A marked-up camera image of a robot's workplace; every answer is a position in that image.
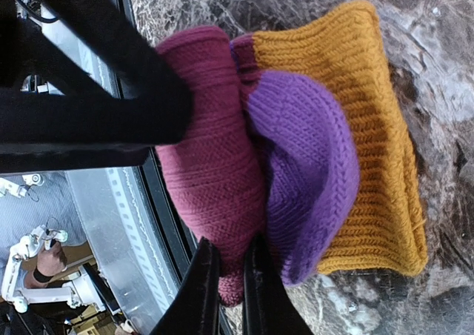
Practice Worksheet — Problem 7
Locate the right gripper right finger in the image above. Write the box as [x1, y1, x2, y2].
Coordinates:
[242, 234, 312, 335]

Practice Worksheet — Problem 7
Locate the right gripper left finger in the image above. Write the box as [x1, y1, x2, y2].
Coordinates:
[151, 238, 220, 334]

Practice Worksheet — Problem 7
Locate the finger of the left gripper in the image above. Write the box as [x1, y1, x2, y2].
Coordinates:
[1, 87, 193, 173]
[0, 0, 196, 143]

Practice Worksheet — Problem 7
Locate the magenta purple sock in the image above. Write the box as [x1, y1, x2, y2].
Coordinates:
[156, 0, 428, 307]

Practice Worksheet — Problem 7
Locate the black front rail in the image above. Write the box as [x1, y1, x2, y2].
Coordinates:
[112, 0, 221, 294]

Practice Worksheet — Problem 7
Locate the white cable duct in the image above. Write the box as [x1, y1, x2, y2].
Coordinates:
[66, 167, 178, 334]

